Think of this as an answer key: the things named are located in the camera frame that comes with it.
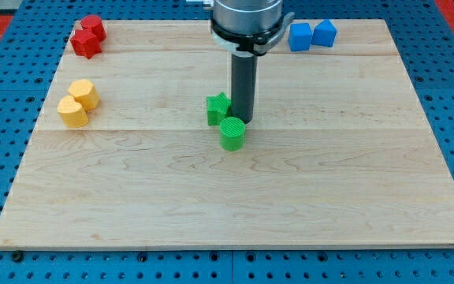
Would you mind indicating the black white mounting flange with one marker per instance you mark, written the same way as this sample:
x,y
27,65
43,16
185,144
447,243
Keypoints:
x,y
256,44

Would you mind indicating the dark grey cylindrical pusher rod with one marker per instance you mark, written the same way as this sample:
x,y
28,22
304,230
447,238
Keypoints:
x,y
243,82

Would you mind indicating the green star block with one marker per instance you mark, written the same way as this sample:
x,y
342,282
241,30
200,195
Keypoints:
x,y
218,108

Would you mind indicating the green circle block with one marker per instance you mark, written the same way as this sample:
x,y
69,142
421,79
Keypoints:
x,y
232,133

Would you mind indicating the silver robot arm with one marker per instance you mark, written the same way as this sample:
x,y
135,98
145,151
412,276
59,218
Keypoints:
x,y
247,29

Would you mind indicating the red circle block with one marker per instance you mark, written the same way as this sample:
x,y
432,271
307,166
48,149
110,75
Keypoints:
x,y
94,24

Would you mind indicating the red star block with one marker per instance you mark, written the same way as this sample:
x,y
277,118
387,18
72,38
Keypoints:
x,y
85,43

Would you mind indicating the blue cube block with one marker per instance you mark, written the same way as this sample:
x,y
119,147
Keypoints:
x,y
300,36

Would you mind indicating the blue triangle block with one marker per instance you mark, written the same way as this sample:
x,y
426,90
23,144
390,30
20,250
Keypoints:
x,y
324,34

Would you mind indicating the wooden board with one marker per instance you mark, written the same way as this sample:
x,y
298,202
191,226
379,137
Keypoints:
x,y
339,153

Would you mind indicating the yellow hexagon block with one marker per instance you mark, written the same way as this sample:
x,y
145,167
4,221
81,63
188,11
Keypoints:
x,y
84,93

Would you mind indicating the yellow heart block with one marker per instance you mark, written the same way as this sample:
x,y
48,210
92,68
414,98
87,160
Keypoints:
x,y
71,112

